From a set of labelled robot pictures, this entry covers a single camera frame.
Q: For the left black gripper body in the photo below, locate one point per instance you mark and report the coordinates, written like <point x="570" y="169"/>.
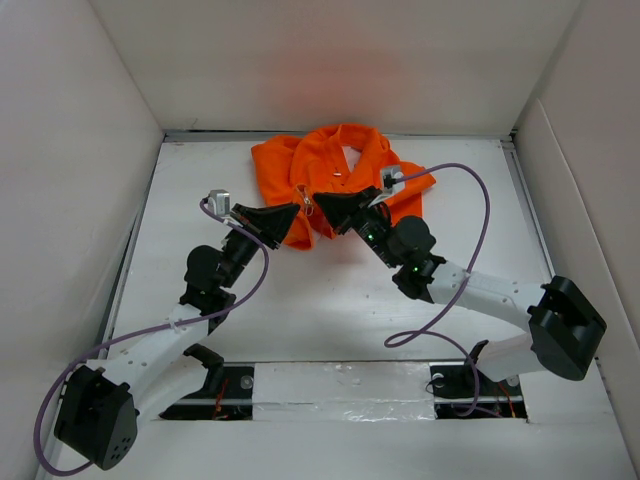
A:
<point x="249" y="228"/>

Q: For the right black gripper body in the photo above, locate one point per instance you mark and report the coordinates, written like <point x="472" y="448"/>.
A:
<point x="375" y="228"/>

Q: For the orange zip jacket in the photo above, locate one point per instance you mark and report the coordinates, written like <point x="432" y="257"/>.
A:
<point x="343" y="158"/>

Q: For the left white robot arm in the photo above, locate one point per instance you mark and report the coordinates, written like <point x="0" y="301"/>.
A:
<point x="103" y="407"/>

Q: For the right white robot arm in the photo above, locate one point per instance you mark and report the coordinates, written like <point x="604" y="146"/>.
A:
<point x="561" y="329"/>

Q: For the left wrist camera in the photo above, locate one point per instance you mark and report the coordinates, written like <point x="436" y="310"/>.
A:
<point x="218" y="202"/>

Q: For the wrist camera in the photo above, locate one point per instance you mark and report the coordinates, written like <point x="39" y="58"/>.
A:
<point x="218" y="202"/>
<point x="391" y="180"/>

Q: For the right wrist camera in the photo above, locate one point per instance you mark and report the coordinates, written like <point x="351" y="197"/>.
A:
<point x="391" y="180"/>

